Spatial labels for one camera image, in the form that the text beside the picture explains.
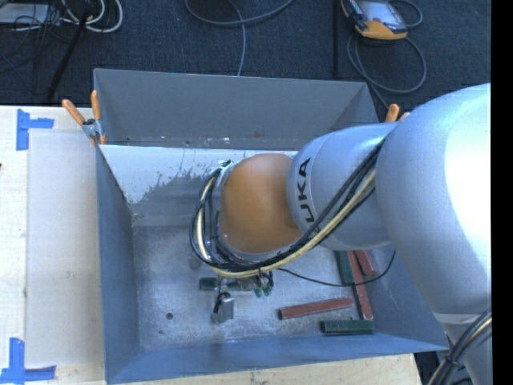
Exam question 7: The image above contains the pale grey metal gripper finger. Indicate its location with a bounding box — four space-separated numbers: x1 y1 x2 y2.
210 292 236 324

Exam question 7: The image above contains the grey metal bin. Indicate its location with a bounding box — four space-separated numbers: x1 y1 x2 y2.
92 68 450 385

